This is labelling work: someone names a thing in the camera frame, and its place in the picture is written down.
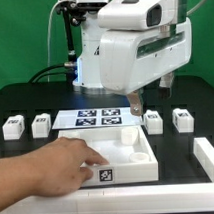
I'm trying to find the white front barrier rail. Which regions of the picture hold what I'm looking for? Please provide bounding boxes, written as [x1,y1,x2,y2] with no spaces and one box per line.
[0,183,214,214]

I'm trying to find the human forearm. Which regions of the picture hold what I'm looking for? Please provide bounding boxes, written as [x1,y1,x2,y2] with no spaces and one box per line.
[0,154,37,213]

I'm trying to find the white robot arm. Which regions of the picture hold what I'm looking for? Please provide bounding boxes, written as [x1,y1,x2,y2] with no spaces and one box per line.
[72,0,192,116]

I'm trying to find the black camera stand pole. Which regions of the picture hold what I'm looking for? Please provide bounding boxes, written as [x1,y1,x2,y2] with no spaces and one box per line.
[63,9,77,78]

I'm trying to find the white square tabletop tray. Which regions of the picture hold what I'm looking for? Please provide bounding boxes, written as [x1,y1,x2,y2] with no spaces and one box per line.
[58,126,159,187]

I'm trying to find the white camera cable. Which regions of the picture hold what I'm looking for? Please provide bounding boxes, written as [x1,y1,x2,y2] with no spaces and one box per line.
[44,0,80,83]

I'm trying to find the black camera on stand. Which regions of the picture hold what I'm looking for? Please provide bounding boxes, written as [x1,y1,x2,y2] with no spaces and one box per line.
[56,0,109,26]

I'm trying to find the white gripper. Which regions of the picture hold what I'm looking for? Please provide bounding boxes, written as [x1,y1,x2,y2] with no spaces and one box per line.
[98,0,192,117]

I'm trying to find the black cables at base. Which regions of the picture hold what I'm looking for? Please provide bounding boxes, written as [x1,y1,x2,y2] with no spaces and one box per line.
[27,61,78,84]

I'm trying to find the white sheet with markers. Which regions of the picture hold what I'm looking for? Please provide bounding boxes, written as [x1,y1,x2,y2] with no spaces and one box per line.
[53,107,143,130]

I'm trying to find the bare human hand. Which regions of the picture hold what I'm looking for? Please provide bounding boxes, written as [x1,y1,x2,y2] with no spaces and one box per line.
[26,137,108,197]

